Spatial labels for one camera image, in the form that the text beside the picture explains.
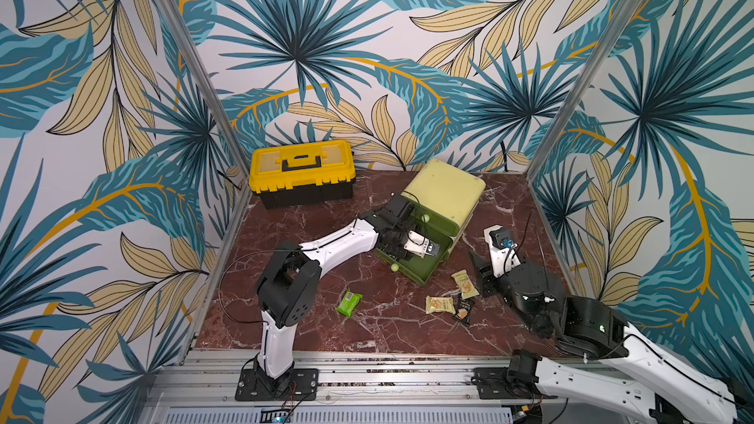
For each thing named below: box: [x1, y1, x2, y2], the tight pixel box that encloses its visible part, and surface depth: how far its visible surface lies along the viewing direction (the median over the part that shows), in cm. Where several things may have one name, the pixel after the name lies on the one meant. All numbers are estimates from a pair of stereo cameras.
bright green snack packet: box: [335, 290, 364, 318], surface depth 87 cm
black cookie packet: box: [452, 292, 476, 326], surface depth 87 cm
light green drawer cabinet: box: [400, 158, 487, 259], surface depth 88 cm
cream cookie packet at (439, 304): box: [425, 295, 456, 315], surface depth 87 cm
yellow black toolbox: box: [248, 140, 357, 210], surface depth 102 cm
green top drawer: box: [409, 201, 461, 237], surface depth 84 cm
